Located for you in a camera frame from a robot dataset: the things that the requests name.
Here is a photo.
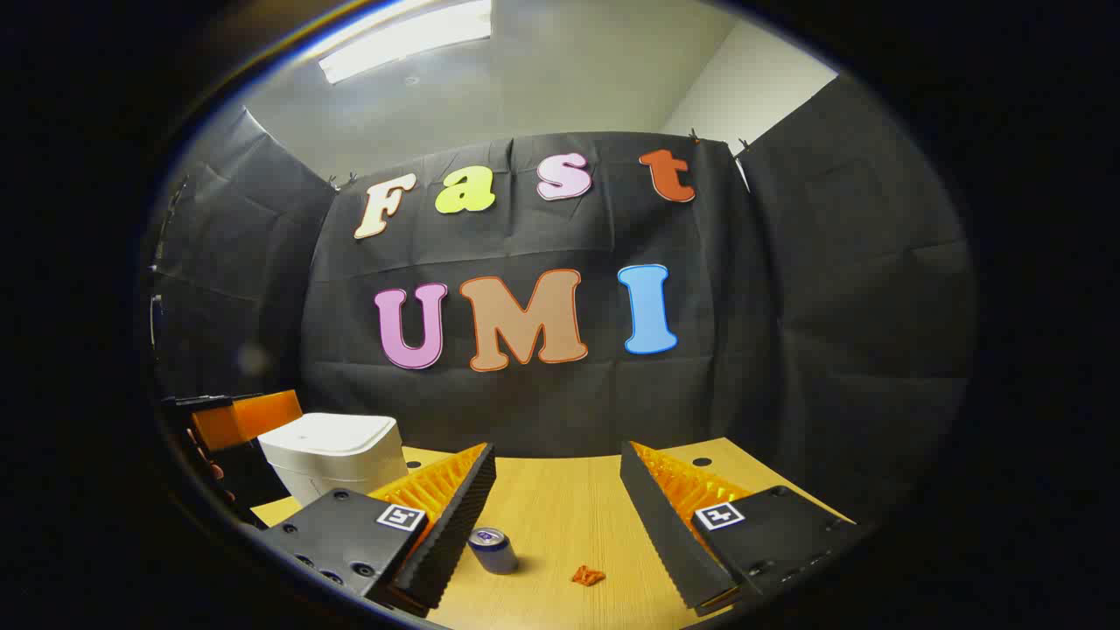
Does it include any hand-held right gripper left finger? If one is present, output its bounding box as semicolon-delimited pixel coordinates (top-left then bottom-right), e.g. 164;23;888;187
258;442;497;618

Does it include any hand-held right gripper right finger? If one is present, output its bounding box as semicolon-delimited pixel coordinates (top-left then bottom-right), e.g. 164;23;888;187
619;440;876;613

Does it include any black backdrop cloth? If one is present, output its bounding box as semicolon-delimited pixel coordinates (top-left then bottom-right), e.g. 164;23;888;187
144;103;977;526

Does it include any blue pop can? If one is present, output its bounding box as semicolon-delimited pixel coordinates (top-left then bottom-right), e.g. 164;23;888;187
467;527;519;576

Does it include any white desktop garbage bin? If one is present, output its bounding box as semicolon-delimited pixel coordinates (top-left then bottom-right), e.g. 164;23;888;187
258;413;408;507

